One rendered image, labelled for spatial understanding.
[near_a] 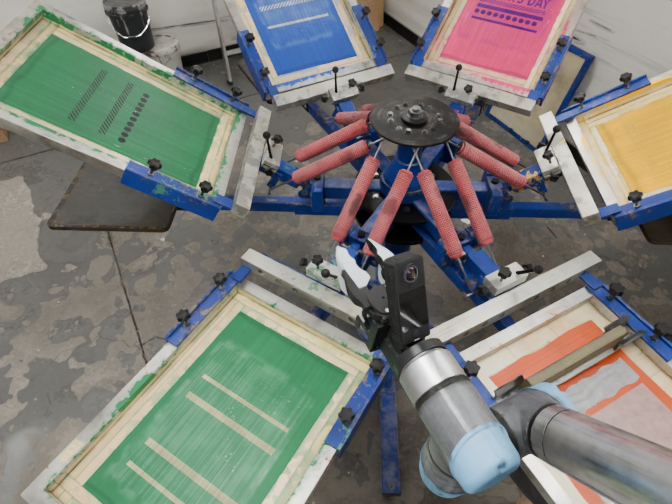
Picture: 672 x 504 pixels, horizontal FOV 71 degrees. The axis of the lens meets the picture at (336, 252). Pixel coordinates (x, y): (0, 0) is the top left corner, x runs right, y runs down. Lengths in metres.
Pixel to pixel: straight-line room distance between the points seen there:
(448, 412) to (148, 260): 2.66
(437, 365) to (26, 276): 2.96
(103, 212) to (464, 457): 1.68
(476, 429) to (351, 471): 1.75
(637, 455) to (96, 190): 1.93
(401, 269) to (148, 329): 2.30
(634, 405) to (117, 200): 1.87
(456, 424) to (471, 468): 0.05
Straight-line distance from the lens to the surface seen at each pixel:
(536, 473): 1.35
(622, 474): 0.59
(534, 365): 1.52
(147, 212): 1.93
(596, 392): 1.54
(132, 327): 2.81
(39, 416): 2.76
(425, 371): 0.58
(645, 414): 1.58
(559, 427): 0.65
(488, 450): 0.56
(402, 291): 0.58
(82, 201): 2.08
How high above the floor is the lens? 2.21
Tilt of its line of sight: 49 degrees down
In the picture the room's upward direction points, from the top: straight up
